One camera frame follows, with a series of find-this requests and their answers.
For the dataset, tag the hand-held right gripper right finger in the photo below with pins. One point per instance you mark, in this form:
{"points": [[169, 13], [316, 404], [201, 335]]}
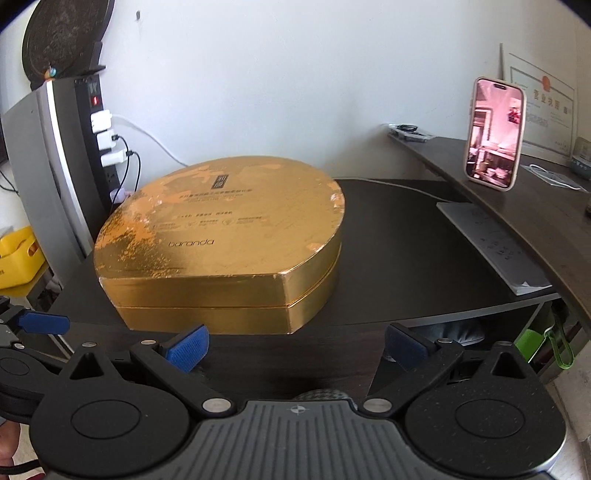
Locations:
{"points": [[406, 346]]}

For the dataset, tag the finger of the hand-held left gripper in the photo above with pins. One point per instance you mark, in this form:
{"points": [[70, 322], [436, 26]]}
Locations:
{"points": [[44, 324]]}

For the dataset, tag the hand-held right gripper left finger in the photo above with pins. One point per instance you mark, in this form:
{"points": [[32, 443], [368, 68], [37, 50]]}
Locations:
{"points": [[187, 348]]}

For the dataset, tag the person's left forearm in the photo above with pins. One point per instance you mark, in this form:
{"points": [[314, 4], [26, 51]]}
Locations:
{"points": [[7, 438]]}

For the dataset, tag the black desktop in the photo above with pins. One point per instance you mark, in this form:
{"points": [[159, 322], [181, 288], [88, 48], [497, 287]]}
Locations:
{"points": [[392, 244]]}

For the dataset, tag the yellow plastic box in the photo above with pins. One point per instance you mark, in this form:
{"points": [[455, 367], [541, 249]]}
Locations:
{"points": [[18, 256]]}

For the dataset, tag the person's houndstooth garment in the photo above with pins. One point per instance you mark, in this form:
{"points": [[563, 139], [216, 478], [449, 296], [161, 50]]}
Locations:
{"points": [[323, 395]]}

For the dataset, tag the green bag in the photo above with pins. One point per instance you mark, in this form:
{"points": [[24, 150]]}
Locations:
{"points": [[531, 346]]}

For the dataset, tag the stack of white papers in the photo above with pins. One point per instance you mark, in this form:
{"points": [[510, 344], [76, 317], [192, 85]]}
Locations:
{"points": [[498, 244]]}

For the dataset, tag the silver computer tower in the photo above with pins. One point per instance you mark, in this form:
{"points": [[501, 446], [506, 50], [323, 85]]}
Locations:
{"points": [[37, 184]]}

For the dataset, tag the black power strip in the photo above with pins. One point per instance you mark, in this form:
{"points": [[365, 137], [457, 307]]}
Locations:
{"points": [[97, 180]]}

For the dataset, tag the white charger plug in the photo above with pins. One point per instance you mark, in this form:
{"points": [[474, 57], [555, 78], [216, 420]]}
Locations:
{"points": [[100, 121], [113, 158], [106, 141]]}

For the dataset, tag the dark wooden raised shelf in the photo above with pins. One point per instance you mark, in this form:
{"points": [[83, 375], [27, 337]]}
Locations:
{"points": [[531, 207]]}

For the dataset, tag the small tray on shelf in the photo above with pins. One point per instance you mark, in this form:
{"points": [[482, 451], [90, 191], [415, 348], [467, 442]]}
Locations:
{"points": [[411, 133]]}

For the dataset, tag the smartphone in beige case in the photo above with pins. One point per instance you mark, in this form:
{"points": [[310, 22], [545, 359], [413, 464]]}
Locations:
{"points": [[494, 134]]}

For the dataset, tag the small grey gadget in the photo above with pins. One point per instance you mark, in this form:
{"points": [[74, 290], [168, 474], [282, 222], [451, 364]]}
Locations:
{"points": [[581, 159]]}

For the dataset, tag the framed white certificate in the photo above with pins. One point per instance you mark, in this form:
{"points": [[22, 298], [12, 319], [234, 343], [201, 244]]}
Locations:
{"points": [[545, 106]]}

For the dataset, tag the black round plate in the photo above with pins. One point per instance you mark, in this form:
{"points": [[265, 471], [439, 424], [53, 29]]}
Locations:
{"points": [[64, 37]]}

